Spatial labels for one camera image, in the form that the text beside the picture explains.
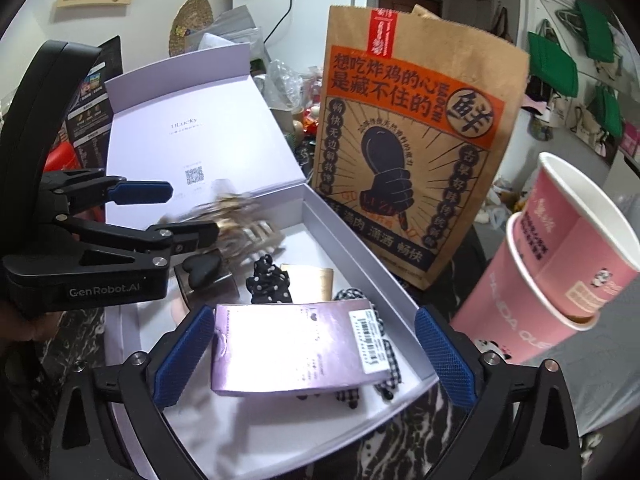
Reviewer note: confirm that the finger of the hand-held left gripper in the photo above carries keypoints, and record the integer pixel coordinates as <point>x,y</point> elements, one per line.
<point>142,191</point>
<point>175,237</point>

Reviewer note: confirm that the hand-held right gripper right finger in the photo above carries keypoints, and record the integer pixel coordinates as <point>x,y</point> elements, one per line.
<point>445,355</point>

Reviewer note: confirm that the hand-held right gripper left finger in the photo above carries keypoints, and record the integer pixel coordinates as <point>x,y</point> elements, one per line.
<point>182,355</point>

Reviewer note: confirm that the lavender gift box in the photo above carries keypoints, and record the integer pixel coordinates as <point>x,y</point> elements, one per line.
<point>165,160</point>

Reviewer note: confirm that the black heart perfume bottle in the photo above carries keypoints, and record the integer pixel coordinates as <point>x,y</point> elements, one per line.
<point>200,272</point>

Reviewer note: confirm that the gold hair claw clip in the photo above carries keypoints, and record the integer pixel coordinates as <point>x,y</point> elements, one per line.
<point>215,212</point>

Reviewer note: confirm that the gingham scrunchie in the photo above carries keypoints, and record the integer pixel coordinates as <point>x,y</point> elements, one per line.
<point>387,377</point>

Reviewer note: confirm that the polka dot scrunchie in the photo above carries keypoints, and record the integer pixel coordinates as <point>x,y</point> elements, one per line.
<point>267,280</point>

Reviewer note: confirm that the small lavender barcode box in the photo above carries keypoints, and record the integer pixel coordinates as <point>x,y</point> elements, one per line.
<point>295,350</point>

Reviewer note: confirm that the gold box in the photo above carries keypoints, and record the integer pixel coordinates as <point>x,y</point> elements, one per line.
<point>310,280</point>

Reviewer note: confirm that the person's left hand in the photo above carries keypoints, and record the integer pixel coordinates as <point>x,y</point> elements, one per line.
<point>25,330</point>

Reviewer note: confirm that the pink panda paper cup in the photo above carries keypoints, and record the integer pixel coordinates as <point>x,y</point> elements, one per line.
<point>575,240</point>
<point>520,310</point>

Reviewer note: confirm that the black printed packet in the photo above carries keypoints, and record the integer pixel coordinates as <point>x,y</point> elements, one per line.
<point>92,105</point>

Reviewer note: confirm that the grey covered chair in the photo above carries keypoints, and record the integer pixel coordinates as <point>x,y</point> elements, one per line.
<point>610,385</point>

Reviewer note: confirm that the woven straw fan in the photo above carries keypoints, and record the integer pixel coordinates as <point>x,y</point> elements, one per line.
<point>192,25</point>

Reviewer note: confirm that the grey plastic bag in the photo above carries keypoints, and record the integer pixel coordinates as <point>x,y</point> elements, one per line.
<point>235,25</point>

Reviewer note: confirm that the brown paper bag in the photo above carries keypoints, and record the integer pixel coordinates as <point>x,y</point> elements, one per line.
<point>415,160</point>

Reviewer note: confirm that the white refrigerator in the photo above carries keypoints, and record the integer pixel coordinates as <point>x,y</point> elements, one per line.
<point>320,10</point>

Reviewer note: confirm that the large green tote bag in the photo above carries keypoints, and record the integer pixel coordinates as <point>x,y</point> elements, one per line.
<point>552,57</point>

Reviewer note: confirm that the brown door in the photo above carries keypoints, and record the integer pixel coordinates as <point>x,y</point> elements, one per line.
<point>410,2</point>

